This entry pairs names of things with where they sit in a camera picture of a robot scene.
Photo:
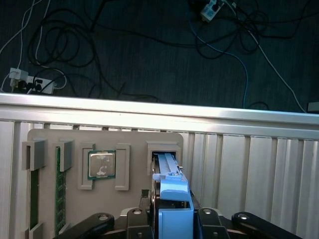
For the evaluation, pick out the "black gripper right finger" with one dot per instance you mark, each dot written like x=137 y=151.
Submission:
x=211 y=224

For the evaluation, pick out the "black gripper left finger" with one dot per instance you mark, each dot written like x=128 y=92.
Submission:
x=138 y=224

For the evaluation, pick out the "hard disk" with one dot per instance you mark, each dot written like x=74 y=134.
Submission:
x=174 y=196

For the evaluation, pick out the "grey parts rack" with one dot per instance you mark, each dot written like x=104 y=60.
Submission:
x=104 y=199

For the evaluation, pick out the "silver CPU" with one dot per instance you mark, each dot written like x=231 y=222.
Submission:
x=102 y=165

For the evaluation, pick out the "green RAM stick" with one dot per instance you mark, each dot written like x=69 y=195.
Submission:
x=60 y=189
x=34 y=199

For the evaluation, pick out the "white power strip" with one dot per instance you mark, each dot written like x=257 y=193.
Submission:
x=45 y=85
x=210 y=10

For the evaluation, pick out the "white power adapter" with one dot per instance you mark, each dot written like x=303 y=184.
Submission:
x=18 y=74

